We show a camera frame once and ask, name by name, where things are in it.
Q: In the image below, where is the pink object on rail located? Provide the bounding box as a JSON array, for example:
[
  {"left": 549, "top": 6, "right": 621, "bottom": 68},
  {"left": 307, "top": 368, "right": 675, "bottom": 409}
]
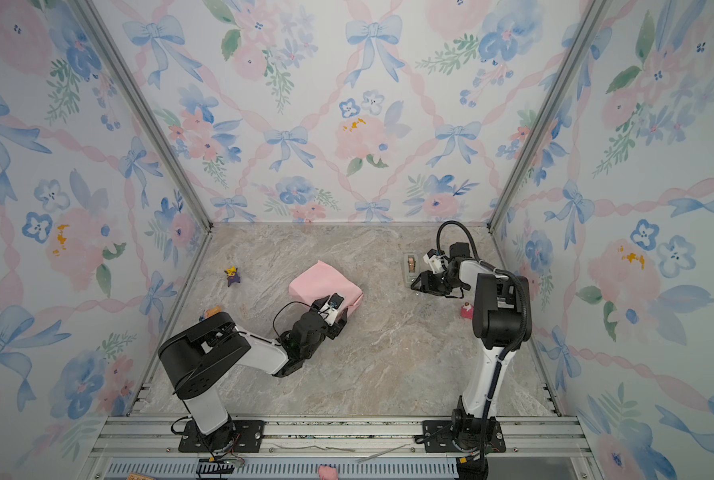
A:
[{"left": 317, "top": 465, "right": 339, "bottom": 480}]

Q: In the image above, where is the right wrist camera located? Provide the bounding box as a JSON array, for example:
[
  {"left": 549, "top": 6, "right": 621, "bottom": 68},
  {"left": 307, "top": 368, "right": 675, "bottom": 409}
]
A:
[{"left": 423, "top": 249, "right": 447, "bottom": 274}]

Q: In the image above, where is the aluminium rail frame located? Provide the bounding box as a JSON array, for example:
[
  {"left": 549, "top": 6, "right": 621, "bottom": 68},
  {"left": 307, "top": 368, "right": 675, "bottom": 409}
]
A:
[{"left": 79, "top": 415, "right": 602, "bottom": 479}]

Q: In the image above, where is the pink red toy figure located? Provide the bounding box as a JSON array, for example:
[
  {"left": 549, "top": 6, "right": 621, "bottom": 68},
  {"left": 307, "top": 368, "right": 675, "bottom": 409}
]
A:
[{"left": 459, "top": 302, "right": 474, "bottom": 320}]

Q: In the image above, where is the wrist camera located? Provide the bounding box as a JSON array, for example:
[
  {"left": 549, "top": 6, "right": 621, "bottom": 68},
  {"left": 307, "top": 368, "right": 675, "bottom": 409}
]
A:
[
  {"left": 320, "top": 293, "right": 348, "bottom": 327},
  {"left": 423, "top": 249, "right": 447, "bottom": 274}
]

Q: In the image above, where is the yellow purple toy figure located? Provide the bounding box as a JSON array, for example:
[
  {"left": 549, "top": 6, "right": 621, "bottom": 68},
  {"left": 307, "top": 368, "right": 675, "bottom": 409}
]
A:
[{"left": 224, "top": 267, "right": 241, "bottom": 287}]

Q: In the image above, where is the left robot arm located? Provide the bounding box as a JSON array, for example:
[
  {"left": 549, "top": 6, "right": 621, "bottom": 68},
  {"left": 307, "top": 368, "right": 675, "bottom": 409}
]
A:
[{"left": 158, "top": 294, "right": 348, "bottom": 454}]

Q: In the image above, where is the purple wrapping paper sheet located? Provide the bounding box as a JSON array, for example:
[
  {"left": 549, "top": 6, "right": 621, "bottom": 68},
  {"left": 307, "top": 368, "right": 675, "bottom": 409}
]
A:
[{"left": 288, "top": 261, "right": 364, "bottom": 311}]

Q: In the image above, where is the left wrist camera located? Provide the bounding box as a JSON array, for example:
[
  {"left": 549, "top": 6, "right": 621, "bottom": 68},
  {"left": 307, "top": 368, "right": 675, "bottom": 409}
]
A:
[{"left": 320, "top": 293, "right": 348, "bottom": 327}]

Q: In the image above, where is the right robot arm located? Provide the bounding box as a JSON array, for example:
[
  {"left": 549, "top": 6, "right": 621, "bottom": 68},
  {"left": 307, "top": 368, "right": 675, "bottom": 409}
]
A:
[{"left": 411, "top": 242, "right": 532, "bottom": 453}]

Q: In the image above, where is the black corrugated cable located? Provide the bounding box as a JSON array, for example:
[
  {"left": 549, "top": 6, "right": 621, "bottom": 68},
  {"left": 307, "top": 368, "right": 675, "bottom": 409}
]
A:
[{"left": 436, "top": 220, "right": 533, "bottom": 355}]

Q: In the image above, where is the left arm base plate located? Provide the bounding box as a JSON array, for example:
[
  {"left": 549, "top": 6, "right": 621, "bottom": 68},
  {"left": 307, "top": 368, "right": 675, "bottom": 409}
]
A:
[{"left": 178, "top": 420, "right": 266, "bottom": 455}]

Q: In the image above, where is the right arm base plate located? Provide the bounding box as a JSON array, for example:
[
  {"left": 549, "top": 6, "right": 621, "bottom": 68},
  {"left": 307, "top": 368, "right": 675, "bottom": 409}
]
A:
[{"left": 415, "top": 418, "right": 507, "bottom": 454}]

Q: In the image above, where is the orange toy figure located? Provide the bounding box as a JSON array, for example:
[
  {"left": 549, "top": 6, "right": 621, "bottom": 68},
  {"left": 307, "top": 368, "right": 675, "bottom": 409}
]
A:
[{"left": 200, "top": 306, "right": 222, "bottom": 321}]

